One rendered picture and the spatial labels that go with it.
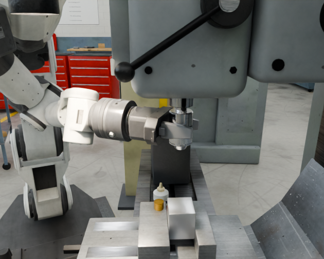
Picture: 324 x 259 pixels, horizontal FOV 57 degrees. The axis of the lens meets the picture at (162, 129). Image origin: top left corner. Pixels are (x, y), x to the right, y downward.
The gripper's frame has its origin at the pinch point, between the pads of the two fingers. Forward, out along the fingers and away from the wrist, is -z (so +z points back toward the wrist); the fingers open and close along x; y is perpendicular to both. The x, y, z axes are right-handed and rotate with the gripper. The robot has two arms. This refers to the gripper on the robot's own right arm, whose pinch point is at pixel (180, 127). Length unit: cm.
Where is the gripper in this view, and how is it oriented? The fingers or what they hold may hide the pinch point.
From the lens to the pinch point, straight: 59.0
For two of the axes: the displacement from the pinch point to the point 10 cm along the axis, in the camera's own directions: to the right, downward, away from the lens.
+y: -0.1, 9.5, 3.3
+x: 3.3, -3.0, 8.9
